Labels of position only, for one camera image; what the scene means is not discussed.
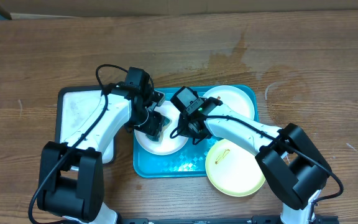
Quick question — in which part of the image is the teal plastic tray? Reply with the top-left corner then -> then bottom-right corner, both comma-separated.
133,86 -> 259,178

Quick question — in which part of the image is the yellow plate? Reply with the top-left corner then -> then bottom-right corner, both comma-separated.
205,139 -> 265,197

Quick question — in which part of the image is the white plate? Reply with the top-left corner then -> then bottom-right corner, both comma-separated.
203,85 -> 257,119

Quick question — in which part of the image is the black tray with soapy water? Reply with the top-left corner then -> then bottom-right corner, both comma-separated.
54,85 -> 116,165

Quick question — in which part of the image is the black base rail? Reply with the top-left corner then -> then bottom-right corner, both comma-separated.
116,214 -> 340,224

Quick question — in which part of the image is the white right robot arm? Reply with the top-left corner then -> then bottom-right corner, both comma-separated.
171,97 -> 332,223

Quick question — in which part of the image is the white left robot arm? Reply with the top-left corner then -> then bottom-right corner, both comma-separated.
29,83 -> 165,223

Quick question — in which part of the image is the green yellow sponge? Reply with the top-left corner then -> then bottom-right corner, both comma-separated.
145,116 -> 172,142

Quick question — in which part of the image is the pink plate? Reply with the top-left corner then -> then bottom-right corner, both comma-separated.
135,101 -> 188,156

